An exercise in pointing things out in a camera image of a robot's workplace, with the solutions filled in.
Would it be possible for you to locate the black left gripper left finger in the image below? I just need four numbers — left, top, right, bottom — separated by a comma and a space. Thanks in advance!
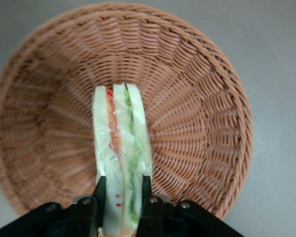
73, 174, 107, 237

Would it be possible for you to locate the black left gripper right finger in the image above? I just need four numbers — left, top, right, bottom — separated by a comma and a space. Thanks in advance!
137, 174, 173, 237

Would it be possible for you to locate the triangle sandwich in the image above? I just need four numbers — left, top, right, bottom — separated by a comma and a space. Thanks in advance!
92, 83, 154, 237

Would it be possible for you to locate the brown round wicker basket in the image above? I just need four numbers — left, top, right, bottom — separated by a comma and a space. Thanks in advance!
0, 1, 254, 220

